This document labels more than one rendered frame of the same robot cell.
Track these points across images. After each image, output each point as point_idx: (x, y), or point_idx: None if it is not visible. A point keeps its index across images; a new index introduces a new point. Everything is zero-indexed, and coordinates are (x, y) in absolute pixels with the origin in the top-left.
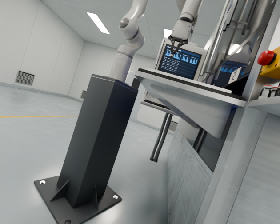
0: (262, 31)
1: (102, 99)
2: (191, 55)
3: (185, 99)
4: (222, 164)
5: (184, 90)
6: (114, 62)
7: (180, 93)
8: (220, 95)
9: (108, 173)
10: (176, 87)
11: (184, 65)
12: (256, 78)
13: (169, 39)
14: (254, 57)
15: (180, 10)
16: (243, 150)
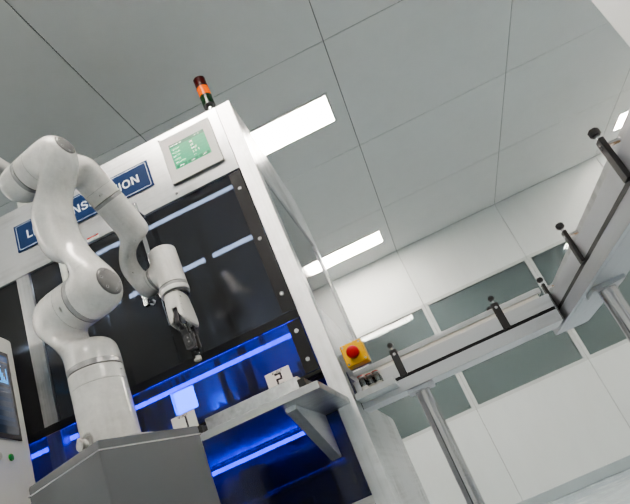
0: (294, 323)
1: (197, 498)
2: None
3: (313, 416)
4: (378, 470)
5: (332, 398)
6: (114, 391)
7: (308, 409)
8: (343, 395)
9: None
10: (333, 395)
11: None
12: (342, 372)
13: (181, 325)
14: (309, 351)
15: (128, 262)
16: (375, 445)
